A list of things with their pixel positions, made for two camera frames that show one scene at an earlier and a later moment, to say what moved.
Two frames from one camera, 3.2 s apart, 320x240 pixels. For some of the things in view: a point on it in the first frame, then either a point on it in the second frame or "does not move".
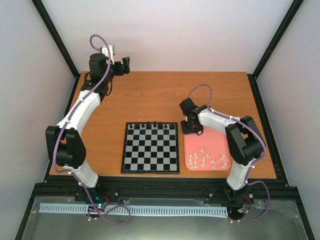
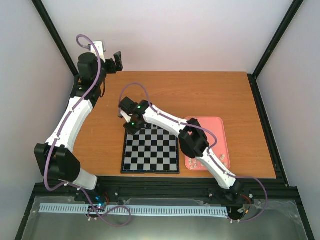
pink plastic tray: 208,151 does not move
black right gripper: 186,131 to 131,131
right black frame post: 286,24 does not move
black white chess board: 151,148 does not move
